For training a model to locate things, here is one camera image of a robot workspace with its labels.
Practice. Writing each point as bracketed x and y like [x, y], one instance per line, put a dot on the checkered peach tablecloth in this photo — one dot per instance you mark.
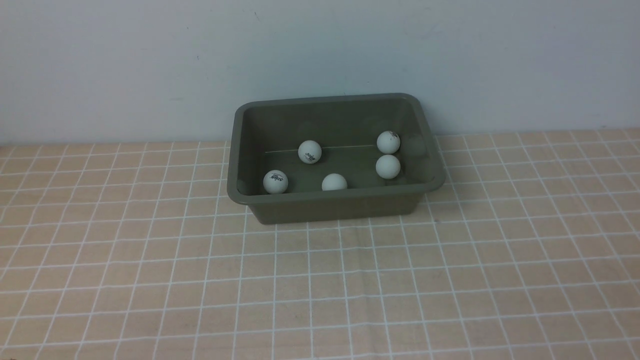
[134, 251]

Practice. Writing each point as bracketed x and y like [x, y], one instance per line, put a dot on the white ball with logo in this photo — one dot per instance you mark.
[275, 182]
[309, 152]

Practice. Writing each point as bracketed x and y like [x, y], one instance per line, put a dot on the white ball with dark mark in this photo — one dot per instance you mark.
[388, 142]

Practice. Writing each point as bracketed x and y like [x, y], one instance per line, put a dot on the plain white ball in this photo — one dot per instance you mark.
[388, 167]
[334, 182]

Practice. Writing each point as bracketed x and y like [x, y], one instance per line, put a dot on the olive green plastic bin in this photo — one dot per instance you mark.
[266, 136]

